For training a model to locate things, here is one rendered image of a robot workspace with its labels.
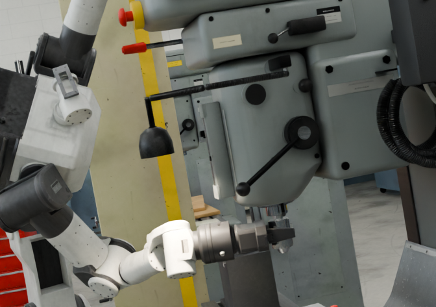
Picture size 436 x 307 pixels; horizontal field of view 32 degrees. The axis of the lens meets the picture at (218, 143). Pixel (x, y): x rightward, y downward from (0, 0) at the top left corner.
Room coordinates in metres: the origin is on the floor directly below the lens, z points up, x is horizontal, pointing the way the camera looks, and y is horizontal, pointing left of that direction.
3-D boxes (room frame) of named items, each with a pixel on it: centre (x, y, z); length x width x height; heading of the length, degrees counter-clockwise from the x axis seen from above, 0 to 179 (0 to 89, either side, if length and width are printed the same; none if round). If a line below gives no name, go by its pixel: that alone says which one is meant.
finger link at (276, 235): (1.63, -0.10, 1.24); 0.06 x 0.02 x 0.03; 88
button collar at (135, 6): (1.61, 0.12, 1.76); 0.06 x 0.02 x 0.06; 12
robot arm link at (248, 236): (1.66, -0.01, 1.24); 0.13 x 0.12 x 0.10; 179
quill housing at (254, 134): (1.66, -0.11, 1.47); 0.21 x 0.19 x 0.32; 12
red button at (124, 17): (1.60, 0.15, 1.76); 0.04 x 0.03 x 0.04; 12
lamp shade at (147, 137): (1.57, 0.13, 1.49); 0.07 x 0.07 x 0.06
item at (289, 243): (1.66, -0.10, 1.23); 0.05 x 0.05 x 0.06
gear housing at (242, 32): (1.66, -0.14, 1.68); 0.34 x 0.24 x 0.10; 102
